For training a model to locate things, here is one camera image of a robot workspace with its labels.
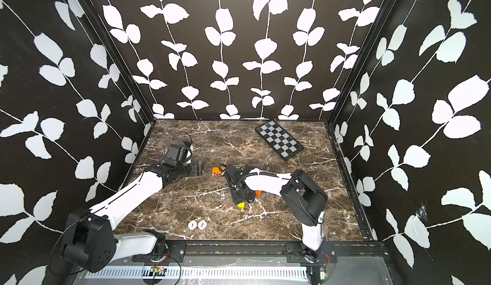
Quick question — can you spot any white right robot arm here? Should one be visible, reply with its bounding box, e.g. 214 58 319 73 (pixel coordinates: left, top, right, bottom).
218 164 328 251

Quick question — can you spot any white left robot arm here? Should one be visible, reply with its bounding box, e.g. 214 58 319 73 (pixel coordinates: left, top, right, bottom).
60 160 203 272

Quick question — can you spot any round white sticker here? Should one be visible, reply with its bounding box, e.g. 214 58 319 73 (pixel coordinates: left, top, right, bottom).
188 221 198 230

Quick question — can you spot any hexagonal white sticker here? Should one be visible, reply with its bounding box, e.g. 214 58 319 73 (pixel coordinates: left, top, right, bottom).
198 220 207 230

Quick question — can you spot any black white checkerboard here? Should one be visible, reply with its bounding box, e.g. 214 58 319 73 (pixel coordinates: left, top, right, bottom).
254 120 304 162

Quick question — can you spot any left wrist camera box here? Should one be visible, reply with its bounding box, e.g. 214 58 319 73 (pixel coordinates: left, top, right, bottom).
164 142 193 167

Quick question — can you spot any black front frame rail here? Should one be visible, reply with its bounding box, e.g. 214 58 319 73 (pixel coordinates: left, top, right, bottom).
113 240 389 266

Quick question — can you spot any white perforated rail strip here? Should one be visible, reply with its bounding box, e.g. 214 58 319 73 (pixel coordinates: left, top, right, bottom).
84 266 308 281

